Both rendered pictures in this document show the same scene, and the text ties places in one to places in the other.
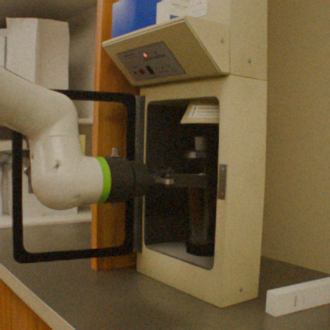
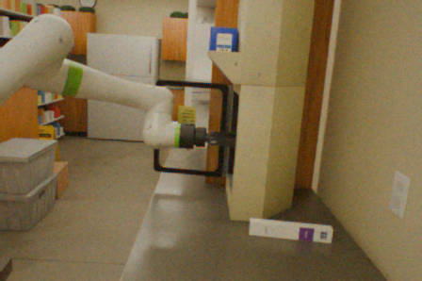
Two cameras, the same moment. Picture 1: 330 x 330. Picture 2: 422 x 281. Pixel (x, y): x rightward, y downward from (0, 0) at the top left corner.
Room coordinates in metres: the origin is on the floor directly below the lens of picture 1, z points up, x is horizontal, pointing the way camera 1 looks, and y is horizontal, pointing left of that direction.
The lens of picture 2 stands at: (-0.10, -0.69, 1.48)
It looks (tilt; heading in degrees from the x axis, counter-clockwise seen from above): 12 degrees down; 33
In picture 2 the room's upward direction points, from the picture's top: 4 degrees clockwise
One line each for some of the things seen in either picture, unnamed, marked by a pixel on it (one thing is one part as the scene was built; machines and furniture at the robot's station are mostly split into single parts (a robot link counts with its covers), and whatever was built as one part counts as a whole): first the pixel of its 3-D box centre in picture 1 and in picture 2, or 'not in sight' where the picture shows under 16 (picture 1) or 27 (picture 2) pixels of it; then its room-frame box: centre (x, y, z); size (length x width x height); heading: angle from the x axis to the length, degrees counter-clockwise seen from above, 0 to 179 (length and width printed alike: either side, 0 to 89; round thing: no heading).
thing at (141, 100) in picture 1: (138, 174); (227, 132); (1.13, 0.06, 1.19); 0.03 x 0.02 x 0.39; 36
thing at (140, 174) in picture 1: (144, 178); (207, 137); (0.95, 0.04, 1.20); 0.09 x 0.08 x 0.07; 126
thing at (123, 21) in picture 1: (141, 20); (222, 41); (1.04, 0.06, 1.56); 0.10 x 0.10 x 0.09; 36
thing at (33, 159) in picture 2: not in sight; (21, 164); (1.38, 2.29, 0.49); 0.60 x 0.42 x 0.33; 36
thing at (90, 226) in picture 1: (75, 176); (189, 128); (1.05, 0.20, 1.19); 0.30 x 0.01 x 0.40; 119
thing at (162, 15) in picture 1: (172, 16); (224, 43); (0.94, -0.02, 1.54); 0.05 x 0.05 x 0.06; 32
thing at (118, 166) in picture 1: (113, 177); (187, 135); (0.91, 0.10, 1.20); 0.09 x 0.06 x 0.12; 36
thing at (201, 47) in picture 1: (159, 55); (221, 66); (0.98, 0.01, 1.46); 0.32 x 0.12 x 0.10; 36
